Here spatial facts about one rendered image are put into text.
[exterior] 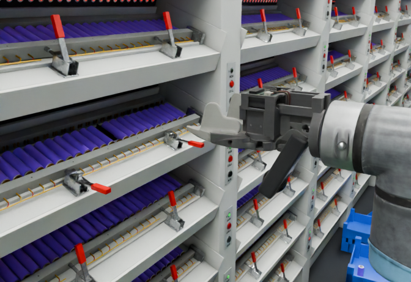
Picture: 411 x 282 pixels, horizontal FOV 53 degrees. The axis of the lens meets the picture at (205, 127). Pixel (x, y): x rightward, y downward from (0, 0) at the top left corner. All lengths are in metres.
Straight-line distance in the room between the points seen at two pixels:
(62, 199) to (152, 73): 0.29
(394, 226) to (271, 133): 0.19
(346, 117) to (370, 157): 0.06
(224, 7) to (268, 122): 0.48
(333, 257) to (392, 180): 1.82
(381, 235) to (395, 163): 0.10
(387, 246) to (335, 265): 1.72
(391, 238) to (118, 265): 0.54
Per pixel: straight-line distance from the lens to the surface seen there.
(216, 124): 0.62
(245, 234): 1.37
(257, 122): 0.59
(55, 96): 0.67
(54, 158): 0.78
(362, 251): 1.62
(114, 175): 0.80
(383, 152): 0.53
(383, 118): 0.54
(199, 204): 1.09
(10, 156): 0.78
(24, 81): 0.65
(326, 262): 2.31
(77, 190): 0.73
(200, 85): 1.04
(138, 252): 0.93
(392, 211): 0.55
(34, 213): 0.70
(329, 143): 0.54
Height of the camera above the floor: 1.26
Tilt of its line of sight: 17 degrees down
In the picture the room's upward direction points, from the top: straight up
